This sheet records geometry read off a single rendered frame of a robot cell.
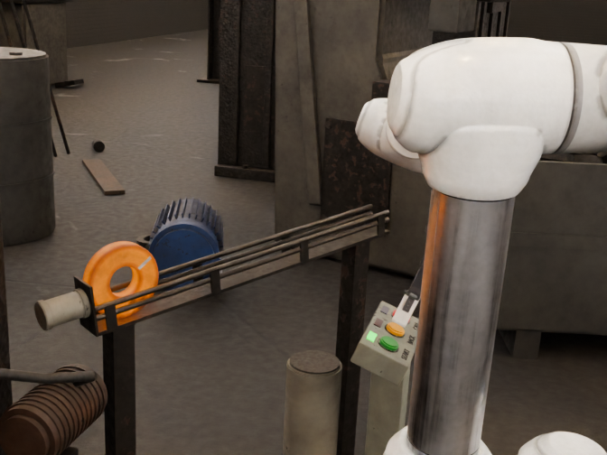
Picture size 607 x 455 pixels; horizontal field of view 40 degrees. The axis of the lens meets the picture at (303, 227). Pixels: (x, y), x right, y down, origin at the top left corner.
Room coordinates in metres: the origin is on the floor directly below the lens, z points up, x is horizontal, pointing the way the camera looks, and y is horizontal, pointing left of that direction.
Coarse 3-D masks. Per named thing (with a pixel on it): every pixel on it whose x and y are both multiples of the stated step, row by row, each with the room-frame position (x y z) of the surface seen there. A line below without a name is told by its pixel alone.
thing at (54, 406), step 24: (48, 384) 1.45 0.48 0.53; (72, 384) 1.47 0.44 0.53; (96, 384) 1.51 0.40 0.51; (24, 408) 1.36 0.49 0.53; (48, 408) 1.38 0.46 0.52; (72, 408) 1.42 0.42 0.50; (96, 408) 1.48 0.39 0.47; (0, 432) 1.35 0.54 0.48; (24, 432) 1.34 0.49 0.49; (48, 432) 1.34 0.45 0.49; (72, 432) 1.40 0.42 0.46
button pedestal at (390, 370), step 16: (384, 304) 1.74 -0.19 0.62; (384, 320) 1.66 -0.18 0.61; (416, 320) 1.72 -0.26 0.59; (400, 336) 1.61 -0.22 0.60; (416, 336) 1.65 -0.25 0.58; (368, 352) 1.52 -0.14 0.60; (384, 352) 1.52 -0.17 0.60; (400, 352) 1.55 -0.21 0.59; (368, 368) 1.52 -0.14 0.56; (384, 368) 1.51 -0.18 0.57; (400, 368) 1.51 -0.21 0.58; (384, 384) 1.58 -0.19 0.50; (400, 384) 1.57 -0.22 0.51; (384, 400) 1.58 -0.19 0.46; (400, 400) 1.57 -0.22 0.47; (368, 416) 1.59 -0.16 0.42; (384, 416) 1.58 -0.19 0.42; (400, 416) 1.58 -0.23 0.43; (368, 432) 1.59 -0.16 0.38; (384, 432) 1.58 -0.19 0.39; (368, 448) 1.59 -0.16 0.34; (384, 448) 1.58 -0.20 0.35
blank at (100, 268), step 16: (96, 256) 1.55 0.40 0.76; (112, 256) 1.55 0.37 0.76; (128, 256) 1.57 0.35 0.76; (144, 256) 1.59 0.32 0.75; (96, 272) 1.53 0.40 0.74; (112, 272) 1.55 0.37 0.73; (144, 272) 1.59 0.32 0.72; (96, 288) 1.53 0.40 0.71; (128, 288) 1.60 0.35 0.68; (144, 288) 1.59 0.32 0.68; (96, 304) 1.53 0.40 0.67
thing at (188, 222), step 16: (176, 208) 3.38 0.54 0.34; (192, 208) 3.45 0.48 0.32; (208, 208) 3.55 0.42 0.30; (160, 224) 3.32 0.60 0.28; (176, 224) 3.18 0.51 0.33; (192, 224) 3.20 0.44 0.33; (208, 224) 3.30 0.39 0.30; (160, 240) 3.15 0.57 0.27; (176, 240) 3.16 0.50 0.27; (192, 240) 3.16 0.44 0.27; (208, 240) 3.19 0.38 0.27; (160, 256) 3.15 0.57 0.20; (176, 256) 3.16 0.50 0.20; (192, 256) 3.16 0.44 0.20; (176, 272) 3.16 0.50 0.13
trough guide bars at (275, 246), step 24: (336, 216) 1.98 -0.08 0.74; (360, 216) 2.04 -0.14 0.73; (384, 216) 2.00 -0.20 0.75; (264, 240) 1.84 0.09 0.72; (288, 240) 1.89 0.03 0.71; (192, 264) 1.72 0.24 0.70; (216, 264) 1.76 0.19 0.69; (264, 264) 1.77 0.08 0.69; (120, 288) 1.61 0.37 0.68; (192, 288) 1.65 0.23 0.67; (216, 288) 1.68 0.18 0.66; (96, 312) 1.58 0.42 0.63; (120, 312) 1.54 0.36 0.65
